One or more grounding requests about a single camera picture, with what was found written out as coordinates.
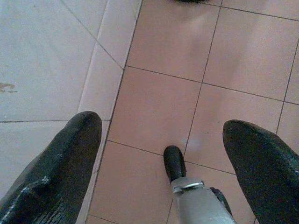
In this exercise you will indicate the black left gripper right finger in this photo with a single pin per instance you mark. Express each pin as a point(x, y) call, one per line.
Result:
point(264, 170)

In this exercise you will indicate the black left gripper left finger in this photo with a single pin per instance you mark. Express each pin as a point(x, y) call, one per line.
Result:
point(53, 172)

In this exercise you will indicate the silver robot left leg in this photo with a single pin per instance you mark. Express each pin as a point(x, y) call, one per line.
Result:
point(198, 205)

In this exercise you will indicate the black robot left foot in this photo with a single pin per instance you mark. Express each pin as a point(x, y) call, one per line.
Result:
point(174, 162)

